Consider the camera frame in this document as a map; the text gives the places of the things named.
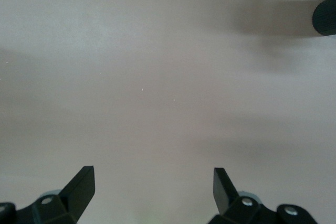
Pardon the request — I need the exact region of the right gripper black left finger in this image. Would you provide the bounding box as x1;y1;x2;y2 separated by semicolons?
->
0;166;95;224

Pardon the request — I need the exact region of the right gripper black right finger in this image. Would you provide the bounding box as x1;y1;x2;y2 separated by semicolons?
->
208;167;318;224

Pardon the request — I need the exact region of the black ribbed cylinder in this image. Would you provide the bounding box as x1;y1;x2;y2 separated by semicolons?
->
311;0;336;36

